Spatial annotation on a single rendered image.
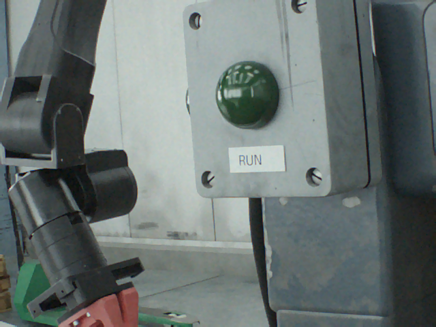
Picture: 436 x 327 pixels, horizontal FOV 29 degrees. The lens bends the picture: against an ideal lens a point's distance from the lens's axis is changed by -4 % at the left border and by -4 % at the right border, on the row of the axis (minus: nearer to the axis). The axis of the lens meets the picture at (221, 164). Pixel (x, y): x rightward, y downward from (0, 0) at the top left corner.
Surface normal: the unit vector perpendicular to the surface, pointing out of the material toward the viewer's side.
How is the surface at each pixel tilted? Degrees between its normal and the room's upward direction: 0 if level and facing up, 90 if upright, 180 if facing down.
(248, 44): 90
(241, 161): 90
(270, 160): 90
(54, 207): 68
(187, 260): 90
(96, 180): 59
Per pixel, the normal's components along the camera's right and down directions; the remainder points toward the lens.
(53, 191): 0.47, -0.44
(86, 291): 0.68, -0.50
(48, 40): -0.57, -0.27
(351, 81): 0.77, -0.03
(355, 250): -0.64, 0.09
